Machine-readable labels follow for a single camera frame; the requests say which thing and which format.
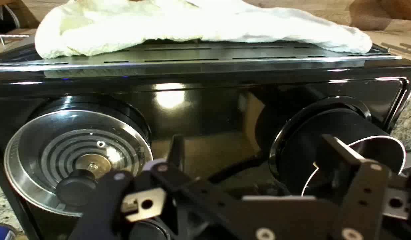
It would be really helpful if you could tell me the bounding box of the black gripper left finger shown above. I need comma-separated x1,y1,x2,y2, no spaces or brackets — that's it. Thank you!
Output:
68,170,167,240

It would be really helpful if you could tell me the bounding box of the blue jar with white lid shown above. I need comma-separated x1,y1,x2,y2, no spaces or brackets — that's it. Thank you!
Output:
0,223,18,240

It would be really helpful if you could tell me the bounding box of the glass lid with black knob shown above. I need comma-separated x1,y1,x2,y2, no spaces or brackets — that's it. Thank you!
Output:
2,109,154,219

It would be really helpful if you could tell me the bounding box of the black open cooking pot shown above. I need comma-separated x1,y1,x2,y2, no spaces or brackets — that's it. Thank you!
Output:
255,95,408,199

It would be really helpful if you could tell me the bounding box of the white cloth towel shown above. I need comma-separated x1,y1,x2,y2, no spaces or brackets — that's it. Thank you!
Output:
33,0,375,61

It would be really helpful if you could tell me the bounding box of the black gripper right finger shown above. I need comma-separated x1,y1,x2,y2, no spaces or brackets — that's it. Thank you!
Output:
322,134,391,240

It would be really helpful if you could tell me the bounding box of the black frying pan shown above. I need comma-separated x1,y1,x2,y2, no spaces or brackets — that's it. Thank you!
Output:
2,94,154,219

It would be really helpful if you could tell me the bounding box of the black electric stove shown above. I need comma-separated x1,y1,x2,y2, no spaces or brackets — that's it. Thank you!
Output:
0,39,411,240

